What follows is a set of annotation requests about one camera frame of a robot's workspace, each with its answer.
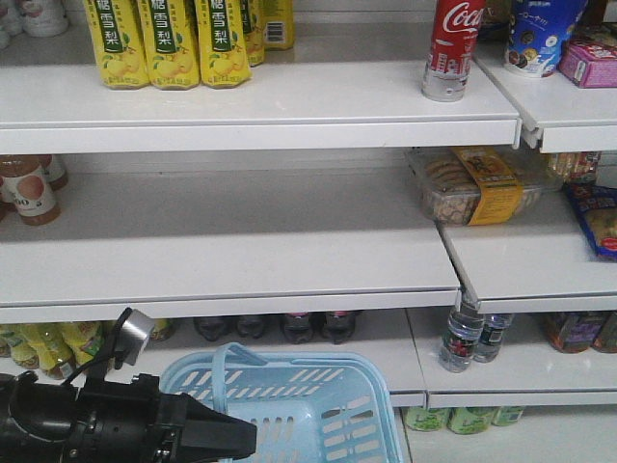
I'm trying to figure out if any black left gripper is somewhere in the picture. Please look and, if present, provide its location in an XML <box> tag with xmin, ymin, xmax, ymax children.
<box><xmin>62</xmin><ymin>373</ymin><xmax>257</xmax><ymax>462</ymax></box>

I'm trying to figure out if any light blue plastic basket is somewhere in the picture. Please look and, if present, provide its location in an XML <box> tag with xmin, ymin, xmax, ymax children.
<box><xmin>160</xmin><ymin>342</ymin><xmax>404</xmax><ymax>462</ymax></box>

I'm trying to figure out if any red coca cola aluminium bottle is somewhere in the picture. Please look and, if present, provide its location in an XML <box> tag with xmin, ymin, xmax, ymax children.
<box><xmin>421</xmin><ymin>0</ymin><xmax>486</xmax><ymax>102</ymax></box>

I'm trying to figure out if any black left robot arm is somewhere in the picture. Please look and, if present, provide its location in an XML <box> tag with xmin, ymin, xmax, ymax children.
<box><xmin>1</xmin><ymin>371</ymin><xmax>256</xmax><ymax>462</ymax></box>

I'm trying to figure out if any yellow iced tea bottle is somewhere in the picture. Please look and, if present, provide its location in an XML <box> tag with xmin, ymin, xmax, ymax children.
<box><xmin>19</xmin><ymin>323</ymin><xmax>76</xmax><ymax>380</ymax></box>
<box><xmin>60</xmin><ymin>321</ymin><xmax>104</xmax><ymax>366</ymax></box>

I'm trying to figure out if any white metal shelf unit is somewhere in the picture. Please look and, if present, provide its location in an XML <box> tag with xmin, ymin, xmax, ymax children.
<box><xmin>1</xmin><ymin>1</ymin><xmax>616</xmax><ymax>462</ymax></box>

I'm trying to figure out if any clear water bottle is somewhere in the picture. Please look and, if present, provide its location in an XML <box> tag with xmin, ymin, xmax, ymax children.
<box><xmin>439</xmin><ymin>296</ymin><xmax>484</xmax><ymax>373</ymax></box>

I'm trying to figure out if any orange C100 juice bottle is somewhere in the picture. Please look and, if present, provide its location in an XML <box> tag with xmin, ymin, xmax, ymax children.
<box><xmin>1</xmin><ymin>155</ymin><xmax>61</xmax><ymax>226</ymax></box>

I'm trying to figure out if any clear cookie box yellow label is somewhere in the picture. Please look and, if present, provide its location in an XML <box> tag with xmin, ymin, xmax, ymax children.
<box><xmin>408</xmin><ymin>146</ymin><xmax>561</xmax><ymax>226</ymax></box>

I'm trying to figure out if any yellow pear drink bottle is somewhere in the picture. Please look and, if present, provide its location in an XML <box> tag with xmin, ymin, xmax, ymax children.
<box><xmin>137</xmin><ymin>0</ymin><xmax>201</xmax><ymax>90</ymax></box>
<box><xmin>195</xmin><ymin>0</ymin><xmax>252</xmax><ymax>89</ymax></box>
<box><xmin>83</xmin><ymin>0</ymin><xmax>150</xmax><ymax>90</ymax></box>

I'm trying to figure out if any blue snack packet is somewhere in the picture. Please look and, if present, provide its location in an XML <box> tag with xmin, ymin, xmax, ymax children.
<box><xmin>564</xmin><ymin>183</ymin><xmax>616</xmax><ymax>261</ymax></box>

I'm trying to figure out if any blue white snack cup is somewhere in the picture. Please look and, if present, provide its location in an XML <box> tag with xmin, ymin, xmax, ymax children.
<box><xmin>503</xmin><ymin>0</ymin><xmax>587</xmax><ymax>78</ymax></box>

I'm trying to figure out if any pink snack box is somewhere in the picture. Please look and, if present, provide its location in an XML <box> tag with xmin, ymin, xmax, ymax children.
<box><xmin>558</xmin><ymin>40</ymin><xmax>616</xmax><ymax>89</ymax></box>

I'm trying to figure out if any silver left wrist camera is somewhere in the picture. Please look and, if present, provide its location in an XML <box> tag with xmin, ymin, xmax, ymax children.
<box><xmin>99</xmin><ymin>308</ymin><xmax>155</xmax><ymax>369</ymax></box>

